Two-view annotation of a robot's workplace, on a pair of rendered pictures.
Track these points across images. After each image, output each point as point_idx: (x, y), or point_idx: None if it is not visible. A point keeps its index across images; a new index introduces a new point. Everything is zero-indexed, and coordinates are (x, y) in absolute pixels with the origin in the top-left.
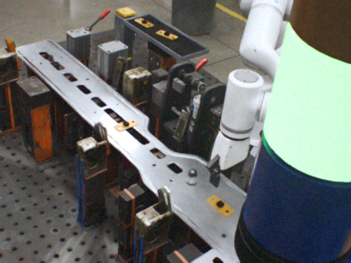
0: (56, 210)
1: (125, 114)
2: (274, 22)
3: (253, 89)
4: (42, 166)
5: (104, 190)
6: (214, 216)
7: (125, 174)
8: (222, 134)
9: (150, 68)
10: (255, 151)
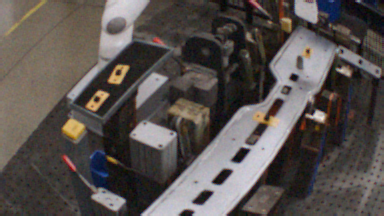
0: (304, 213)
1: (249, 126)
2: None
3: None
4: None
5: None
6: (317, 54)
7: (287, 142)
8: (313, 2)
9: (123, 133)
10: (144, 91)
